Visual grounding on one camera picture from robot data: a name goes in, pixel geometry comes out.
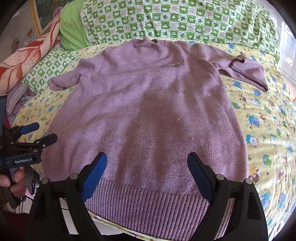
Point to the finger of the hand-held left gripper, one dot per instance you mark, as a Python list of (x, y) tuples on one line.
[(46, 141), (30, 128)]

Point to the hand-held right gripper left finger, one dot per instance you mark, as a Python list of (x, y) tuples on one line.
[(94, 177)]

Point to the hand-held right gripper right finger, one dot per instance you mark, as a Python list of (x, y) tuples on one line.
[(200, 177)]

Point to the purple knitted sweater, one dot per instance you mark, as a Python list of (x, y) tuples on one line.
[(148, 111)]

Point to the person's left hand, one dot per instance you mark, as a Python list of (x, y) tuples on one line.
[(19, 180)]

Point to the striped purple cloth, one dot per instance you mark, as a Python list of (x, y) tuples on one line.
[(17, 95)]

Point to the green checked pillow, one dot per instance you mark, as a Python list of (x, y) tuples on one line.
[(46, 67)]

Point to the orange floral blanket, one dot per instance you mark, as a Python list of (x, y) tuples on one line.
[(23, 60)]

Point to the yellow cartoon bed sheet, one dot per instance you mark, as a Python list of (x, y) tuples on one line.
[(266, 120)]

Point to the framed floral picture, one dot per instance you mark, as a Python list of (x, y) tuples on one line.
[(47, 14)]

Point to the pink cloth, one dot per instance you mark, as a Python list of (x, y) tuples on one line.
[(292, 92)]

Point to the green frog patterned quilt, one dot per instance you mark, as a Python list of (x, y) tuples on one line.
[(185, 20)]

